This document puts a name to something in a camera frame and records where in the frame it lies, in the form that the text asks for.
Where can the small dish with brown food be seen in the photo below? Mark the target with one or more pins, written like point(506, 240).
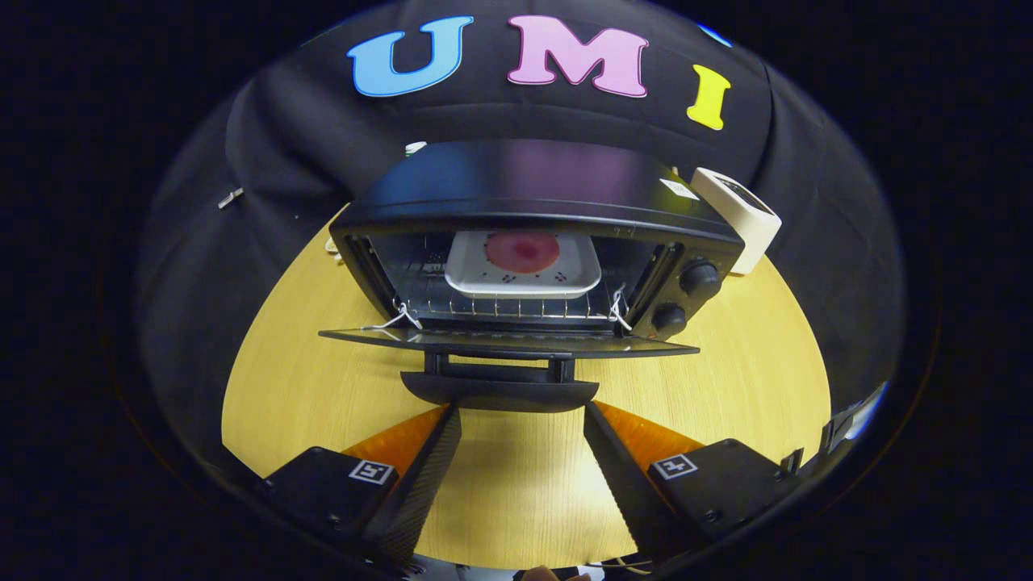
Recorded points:
point(332, 246)

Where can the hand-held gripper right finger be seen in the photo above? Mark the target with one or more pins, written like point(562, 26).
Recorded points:
point(625, 492)

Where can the white square plate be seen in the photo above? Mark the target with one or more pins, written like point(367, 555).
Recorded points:
point(468, 274)

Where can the metal oven rack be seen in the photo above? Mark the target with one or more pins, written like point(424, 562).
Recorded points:
point(516, 309)

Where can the black backdrop cloth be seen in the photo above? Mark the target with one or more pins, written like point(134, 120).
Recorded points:
point(307, 121)

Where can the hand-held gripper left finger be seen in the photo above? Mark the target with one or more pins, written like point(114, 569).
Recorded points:
point(420, 488)

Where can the black toaster oven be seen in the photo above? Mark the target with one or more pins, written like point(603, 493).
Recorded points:
point(524, 181)

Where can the white boxy appliance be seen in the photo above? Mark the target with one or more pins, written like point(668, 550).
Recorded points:
point(746, 218)

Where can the silver cloth clip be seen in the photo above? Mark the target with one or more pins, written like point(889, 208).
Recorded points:
point(231, 198)

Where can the pink ham slice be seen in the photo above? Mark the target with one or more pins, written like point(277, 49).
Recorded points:
point(523, 252)

